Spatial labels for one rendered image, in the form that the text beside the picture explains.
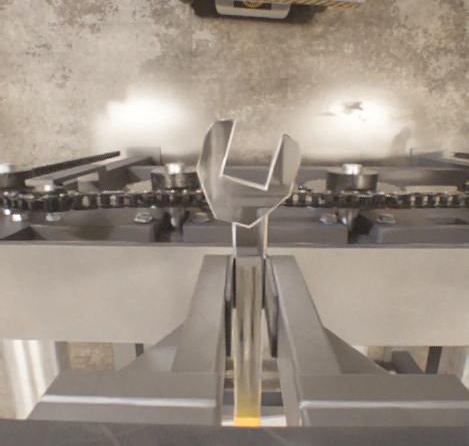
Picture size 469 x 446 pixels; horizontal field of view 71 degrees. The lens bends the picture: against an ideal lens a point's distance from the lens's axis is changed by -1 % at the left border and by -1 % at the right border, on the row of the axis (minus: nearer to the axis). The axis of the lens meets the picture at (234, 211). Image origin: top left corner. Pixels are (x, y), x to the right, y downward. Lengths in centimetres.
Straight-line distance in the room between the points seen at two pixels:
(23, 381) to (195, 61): 118
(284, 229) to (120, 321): 28
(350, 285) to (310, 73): 123
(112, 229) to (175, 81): 100
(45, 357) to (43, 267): 46
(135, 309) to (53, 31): 144
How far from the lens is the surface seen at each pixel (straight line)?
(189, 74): 144
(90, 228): 55
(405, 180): 121
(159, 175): 54
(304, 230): 51
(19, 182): 66
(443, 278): 32
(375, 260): 29
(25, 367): 77
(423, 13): 163
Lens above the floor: 141
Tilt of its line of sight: 76 degrees down
